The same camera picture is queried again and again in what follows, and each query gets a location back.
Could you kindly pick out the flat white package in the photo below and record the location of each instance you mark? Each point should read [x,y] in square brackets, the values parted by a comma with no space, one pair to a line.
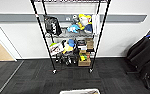
[95,24]

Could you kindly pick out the long grey wall band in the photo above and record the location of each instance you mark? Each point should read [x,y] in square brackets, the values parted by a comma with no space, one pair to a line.
[14,17]

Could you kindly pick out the blue cap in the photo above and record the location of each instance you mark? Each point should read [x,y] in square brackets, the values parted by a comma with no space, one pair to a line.
[71,42]

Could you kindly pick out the black shoes and bags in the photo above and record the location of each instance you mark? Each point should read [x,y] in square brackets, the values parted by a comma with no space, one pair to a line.
[66,59]

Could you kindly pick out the yellow white blue plush toy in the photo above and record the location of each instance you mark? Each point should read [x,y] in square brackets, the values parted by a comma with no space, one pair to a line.
[85,20]

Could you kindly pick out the stacked dark boxes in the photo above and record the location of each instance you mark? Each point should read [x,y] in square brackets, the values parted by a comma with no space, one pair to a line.
[81,44]

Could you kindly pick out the open cardboard box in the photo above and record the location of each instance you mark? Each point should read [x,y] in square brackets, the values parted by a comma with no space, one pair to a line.
[84,63]

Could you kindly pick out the stacked brown cardboard boxes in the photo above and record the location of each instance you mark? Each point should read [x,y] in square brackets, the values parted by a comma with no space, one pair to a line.
[90,44]

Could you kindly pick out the yellow green toy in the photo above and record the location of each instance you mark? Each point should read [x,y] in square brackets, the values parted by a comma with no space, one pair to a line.
[83,57]

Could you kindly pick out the white bag with green top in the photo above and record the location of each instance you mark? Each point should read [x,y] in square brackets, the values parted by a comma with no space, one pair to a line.
[56,48]

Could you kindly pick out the light blue plush toy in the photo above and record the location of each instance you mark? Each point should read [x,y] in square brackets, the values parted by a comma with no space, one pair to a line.
[73,28]

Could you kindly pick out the small yellow plush toy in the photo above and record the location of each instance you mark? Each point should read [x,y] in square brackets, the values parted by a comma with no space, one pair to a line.
[68,49]

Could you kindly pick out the pale spotted basket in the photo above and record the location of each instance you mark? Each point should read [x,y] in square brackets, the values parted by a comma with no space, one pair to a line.
[79,91]

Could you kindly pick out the black chair with dark garment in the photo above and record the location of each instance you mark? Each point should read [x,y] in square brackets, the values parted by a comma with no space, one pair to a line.
[141,55]

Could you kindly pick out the white door frame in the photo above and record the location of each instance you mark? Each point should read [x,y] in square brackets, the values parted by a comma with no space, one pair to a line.
[7,40]

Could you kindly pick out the black bag with white print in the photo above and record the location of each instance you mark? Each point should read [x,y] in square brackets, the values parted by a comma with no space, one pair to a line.
[52,25]

